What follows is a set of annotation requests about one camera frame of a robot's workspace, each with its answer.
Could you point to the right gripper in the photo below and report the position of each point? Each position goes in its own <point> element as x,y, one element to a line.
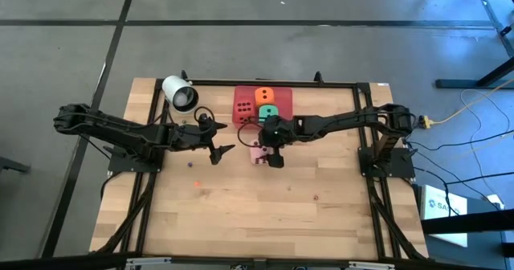
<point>277,131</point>

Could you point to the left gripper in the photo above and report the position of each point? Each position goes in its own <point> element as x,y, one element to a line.
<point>188,137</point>

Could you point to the large pink foam die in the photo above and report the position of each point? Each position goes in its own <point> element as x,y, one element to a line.
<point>259,155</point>

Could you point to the large red foam die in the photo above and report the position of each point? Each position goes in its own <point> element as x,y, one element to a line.
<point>244,111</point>

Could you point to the large green foam die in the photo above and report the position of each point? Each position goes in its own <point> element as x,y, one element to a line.
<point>268,111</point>

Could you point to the pink translucent plastic bin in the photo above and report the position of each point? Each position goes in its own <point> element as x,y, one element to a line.
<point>285,97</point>

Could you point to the large orange foam die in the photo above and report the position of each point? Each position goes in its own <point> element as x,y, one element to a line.
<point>265,96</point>

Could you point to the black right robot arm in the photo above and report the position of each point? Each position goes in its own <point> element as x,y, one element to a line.
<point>341,119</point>

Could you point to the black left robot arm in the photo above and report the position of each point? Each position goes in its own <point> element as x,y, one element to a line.
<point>120,127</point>

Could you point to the yellow power plug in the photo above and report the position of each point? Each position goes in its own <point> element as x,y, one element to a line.
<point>426,122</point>

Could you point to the white printed box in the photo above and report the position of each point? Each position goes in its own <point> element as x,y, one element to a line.
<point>441,199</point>

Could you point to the black desk beam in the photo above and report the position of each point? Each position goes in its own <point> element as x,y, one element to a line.
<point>462,223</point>

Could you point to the black desk foot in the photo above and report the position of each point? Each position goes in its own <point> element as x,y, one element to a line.
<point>462,84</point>

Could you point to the grey chair leg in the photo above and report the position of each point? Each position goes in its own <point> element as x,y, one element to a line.
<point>12,164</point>

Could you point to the grey desk leg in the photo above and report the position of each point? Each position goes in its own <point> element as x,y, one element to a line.
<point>488,5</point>

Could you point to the black aluminium table frame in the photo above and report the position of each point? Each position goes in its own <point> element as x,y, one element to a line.
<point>213,82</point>

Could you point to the silver metal bracket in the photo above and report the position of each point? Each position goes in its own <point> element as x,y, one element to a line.
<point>371,265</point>
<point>148,261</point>

